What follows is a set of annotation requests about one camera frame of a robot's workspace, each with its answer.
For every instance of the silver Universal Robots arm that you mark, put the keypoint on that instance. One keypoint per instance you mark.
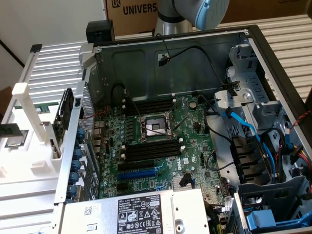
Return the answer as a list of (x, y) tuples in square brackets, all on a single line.
[(168, 24)]

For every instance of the RAM slot white latches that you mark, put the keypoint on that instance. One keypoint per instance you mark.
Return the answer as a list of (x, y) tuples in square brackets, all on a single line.
[(156, 104), (153, 148), (156, 111), (153, 156)]

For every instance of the CPU socket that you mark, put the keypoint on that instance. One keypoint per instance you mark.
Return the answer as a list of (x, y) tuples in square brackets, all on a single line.
[(156, 128)]

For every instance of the silver socket locking lever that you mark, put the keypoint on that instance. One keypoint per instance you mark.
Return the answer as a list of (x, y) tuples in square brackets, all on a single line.
[(159, 131), (136, 108)]

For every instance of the silver coin battery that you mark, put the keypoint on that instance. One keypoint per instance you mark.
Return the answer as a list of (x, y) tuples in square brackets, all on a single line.
[(193, 104)]

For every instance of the green Dell motherboard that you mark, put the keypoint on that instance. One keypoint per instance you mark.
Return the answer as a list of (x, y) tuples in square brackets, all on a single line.
[(195, 146)]

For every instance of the large silver port block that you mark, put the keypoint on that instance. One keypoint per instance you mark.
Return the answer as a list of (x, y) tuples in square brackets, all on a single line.
[(98, 132), (99, 124)]

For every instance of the open grey PC case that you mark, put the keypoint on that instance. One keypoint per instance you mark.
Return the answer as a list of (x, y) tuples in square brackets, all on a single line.
[(195, 73)]

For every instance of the blue expansion slot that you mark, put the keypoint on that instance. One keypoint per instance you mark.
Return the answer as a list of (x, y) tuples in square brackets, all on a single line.
[(136, 174)]

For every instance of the small silver USB port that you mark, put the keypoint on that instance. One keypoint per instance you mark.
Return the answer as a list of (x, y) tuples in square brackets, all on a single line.
[(97, 142), (97, 151)]

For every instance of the silver finned heatsink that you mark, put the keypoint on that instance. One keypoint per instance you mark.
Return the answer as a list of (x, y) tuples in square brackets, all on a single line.
[(176, 184)]

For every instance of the blue slot cover clip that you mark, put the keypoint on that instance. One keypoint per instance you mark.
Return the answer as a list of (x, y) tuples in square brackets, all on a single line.
[(81, 134), (72, 191), (77, 153), (73, 178), (76, 165)]

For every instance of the short black expansion slot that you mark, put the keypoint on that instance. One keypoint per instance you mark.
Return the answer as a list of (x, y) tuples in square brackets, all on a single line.
[(122, 186)]

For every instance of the black graphics card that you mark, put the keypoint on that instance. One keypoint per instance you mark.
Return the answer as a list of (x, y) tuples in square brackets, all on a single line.
[(65, 109)]

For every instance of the grey metal disk bay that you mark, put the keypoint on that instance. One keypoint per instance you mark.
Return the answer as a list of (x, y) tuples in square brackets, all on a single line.
[(246, 80)]

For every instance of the black plastic card guide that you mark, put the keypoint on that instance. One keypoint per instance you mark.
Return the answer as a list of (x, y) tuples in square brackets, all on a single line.
[(246, 156)]

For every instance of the printed Universal Robots carton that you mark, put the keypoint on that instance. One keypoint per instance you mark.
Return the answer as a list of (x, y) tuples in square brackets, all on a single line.
[(131, 22)]

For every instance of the black box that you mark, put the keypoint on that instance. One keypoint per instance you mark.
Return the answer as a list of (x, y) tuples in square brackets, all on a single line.
[(97, 29)]

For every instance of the silver power supply with label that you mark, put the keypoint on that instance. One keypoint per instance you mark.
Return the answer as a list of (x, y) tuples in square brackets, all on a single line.
[(102, 219)]

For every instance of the white plastic parts rack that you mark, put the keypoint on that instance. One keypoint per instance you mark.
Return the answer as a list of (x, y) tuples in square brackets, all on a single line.
[(36, 151)]

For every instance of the grey metal drive cage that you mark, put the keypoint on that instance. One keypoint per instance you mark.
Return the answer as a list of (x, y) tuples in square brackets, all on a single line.
[(268, 192)]

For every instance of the black end cap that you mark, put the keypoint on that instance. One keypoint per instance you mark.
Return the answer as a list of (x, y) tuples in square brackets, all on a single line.
[(36, 48)]

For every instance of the silver CPU chip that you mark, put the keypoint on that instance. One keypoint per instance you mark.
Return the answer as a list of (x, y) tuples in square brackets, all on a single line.
[(18, 142)]

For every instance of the blue plastic drive caddy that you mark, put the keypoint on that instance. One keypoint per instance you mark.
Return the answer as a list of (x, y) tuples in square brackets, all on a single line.
[(260, 219)]

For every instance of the brown cardboard box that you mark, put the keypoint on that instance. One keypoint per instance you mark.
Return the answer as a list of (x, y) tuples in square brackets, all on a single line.
[(268, 9)]

